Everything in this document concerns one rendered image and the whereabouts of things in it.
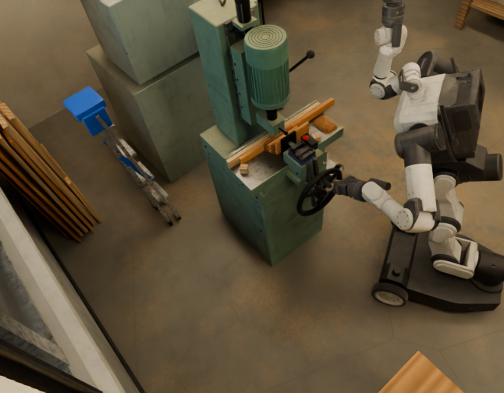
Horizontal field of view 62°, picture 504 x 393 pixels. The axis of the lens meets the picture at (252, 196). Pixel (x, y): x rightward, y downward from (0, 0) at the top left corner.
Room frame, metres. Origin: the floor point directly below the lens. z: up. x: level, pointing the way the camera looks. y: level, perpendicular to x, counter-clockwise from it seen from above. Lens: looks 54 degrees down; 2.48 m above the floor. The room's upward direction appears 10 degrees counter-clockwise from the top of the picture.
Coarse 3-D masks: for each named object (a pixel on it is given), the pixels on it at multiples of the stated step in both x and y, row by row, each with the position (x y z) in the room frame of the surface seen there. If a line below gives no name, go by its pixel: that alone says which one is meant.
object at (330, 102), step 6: (324, 102) 1.64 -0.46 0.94; (330, 102) 1.63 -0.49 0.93; (318, 108) 1.60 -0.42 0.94; (324, 108) 1.61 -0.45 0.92; (306, 114) 1.57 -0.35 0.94; (312, 114) 1.57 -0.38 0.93; (318, 114) 1.59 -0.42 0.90; (300, 120) 1.54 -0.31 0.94; (306, 120) 1.55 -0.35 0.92; (288, 126) 1.51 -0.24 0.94; (294, 126) 1.51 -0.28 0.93; (270, 138) 1.45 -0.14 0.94; (252, 150) 1.39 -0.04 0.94; (258, 150) 1.40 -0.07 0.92; (240, 156) 1.36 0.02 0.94; (246, 156) 1.36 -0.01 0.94; (252, 156) 1.38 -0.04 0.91; (240, 162) 1.35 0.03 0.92
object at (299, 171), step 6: (288, 150) 1.33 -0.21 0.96; (318, 150) 1.30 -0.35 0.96; (288, 156) 1.30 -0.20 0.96; (318, 156) 1.26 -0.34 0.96; (288, 162) 1.29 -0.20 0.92; (294, 162) 1.25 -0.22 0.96; (312, 162) 1.24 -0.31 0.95; (318, 162) 1.26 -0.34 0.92; (294, 168) 1.25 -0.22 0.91; (300, 168) 1.21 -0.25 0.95; (306, 168) 1.22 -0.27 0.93; (312, 168) 1.24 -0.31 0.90; (300, 174) 1.21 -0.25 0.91; (306, 174) 1.22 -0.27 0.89
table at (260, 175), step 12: (312, 120) 1.56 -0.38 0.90; (312, 132) 1.48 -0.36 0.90; (336, 132) 1.45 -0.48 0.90; (324, 144) 1.41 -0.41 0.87; (264, 156) 1.37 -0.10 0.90; (276, 156) 1.36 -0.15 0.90; (228, 168) 1.34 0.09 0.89; (252, 168) 1.31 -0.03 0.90; (264, 168) 1.29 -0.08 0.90; (276, 168) 1.28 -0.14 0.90; (288, 168) 1.29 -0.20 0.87; (240, 180) 1.25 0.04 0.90; (252, 180) 1.24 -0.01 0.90; (264, 180) 1.22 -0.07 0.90; (276, 180) 1.25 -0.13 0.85; (300, 180) 1.21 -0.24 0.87; (252, 192) 1.18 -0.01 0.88
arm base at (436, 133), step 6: (426, 126) 1.00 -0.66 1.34; (432, 126) 0.95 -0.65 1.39; (438, 126) 0.95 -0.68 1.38; (432, 132) 0.92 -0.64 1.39; (438, 132) 0.93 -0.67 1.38; (396, 138) 0.98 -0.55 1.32; (432, 138) 0.91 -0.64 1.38; (438, 138) 0.91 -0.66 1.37; (444, 138) 0.93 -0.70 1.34; (396, 144) 0.96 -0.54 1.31; (438, 144) 0.89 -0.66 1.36; (444, 144) 0.90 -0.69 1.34; (396, 150) 0.95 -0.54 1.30; (438, 150) 0.89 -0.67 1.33; (402, 156) 0.93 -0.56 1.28
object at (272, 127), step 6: (258, 114) 1.50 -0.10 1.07; (264, 114) 1.49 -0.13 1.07; (258, 120) 1.50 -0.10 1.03; (264, 120) 1.45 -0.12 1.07; (276, 120) 1.43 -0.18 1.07; (282, 120) 1.43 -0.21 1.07; (264, 126) 1.46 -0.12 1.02; (270, 126) 1.42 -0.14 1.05; (276, 126) 1.41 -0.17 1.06; (282, 126) 1.42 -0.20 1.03; (270, 132) 1.42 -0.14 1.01; (276, 132) 1.40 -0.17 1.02
